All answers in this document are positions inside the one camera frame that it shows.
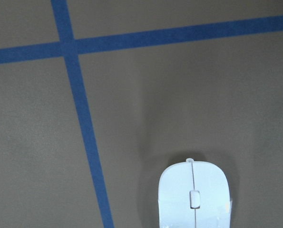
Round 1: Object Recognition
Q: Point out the white computer mouse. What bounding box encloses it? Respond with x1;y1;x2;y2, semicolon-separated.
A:
158;158;232;228

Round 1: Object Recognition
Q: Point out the brown paper table cover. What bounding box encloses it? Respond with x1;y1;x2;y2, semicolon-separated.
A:
0;0;283;228

